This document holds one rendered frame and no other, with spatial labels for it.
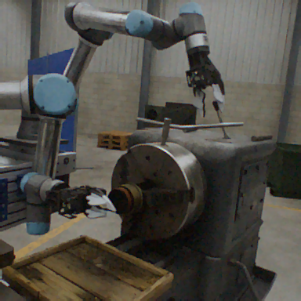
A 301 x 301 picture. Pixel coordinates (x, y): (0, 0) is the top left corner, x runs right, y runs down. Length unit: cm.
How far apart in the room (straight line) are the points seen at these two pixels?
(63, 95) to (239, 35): 1057
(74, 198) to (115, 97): 1123
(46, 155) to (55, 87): 28
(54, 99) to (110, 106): 1118
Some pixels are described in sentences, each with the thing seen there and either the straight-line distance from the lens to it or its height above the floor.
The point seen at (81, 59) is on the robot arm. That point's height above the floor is 153.
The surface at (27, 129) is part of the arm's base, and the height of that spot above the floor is 121.
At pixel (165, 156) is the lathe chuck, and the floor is 121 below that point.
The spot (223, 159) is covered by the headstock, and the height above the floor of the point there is 121.
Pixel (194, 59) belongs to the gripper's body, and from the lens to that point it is 102.
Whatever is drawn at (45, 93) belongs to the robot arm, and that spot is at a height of 137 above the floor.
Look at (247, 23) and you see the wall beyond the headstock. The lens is 1140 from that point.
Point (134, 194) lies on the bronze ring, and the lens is 89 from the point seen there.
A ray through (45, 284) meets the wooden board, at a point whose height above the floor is 89.
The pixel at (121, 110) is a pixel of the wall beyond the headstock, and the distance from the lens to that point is 1192.
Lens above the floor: 136
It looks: 10 degrees down
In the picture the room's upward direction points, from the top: 5 degrees clockwise
